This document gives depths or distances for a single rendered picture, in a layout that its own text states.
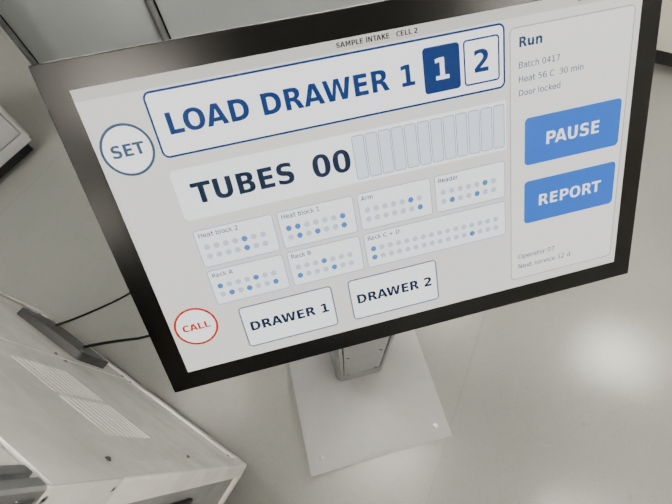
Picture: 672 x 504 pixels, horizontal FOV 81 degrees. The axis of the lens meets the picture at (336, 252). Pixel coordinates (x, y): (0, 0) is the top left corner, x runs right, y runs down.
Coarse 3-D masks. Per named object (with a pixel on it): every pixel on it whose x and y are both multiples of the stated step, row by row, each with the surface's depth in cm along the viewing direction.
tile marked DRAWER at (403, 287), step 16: (384, 272) 39; (400, 272) 39; (416, 272) 40; (432, 272) 40; (352, 288) 39; (368, 288) 40; (384, 288) 40; (400, 288) 40; (416, 288) 40; (432, 288) 41; (352, 304) 40; (368, 304) 40; (384, 304) 41; (400, 304) 41; (416, 304) 41
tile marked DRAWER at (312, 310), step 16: (320, 288) 39; (256, 304) 38; (272, 304) 38; (288, 304) 39; (304, 304) 39; (320, 304) 39; (240, 320) 38; (256, 320) 39; (272, 320) 39; (288, 320) 39; (304, 320) 40; (320, 320) 40; (336, 320) 40; (256, 336) 39; (272, 336) 40; (288, 336) 40
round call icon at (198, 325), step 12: (168, 312) 37; (180, 312) 37; (192, 312) 37; (204, 312) 37; (180, 324) 37; (192, 324) 38; (204, 324) 38; (216, 324) 38; (180, 336) 38; (192, 336) 38; (204, 336) 38; (216, 336) 39; (180, 348) 38
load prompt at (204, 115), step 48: (384, 48) 32; (432, 48) 32; (480, 48) 33; (144, 96) 30; (192, 96) 30; (240, 96) 31; (288, 96) 32; (336, 96) 32; (384, 96) 33; (432, 96) 34; (192, 144) 32
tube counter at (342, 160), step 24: (432, 120) 34; (456, 120) 35; (480, 120) 35; (504, 120) 36; (312, 144) 33; (336, 144) 34; (360, 144) 34; (384, 144) 34; (408, 144) 35; (432, 144) 35; (456, 144) 36; (480, 144) 36; (504, 144) 36; (312, 168) 34; (336, 168) 34; (360, 168) 35; (384, 168) 35; (408, 168) 36
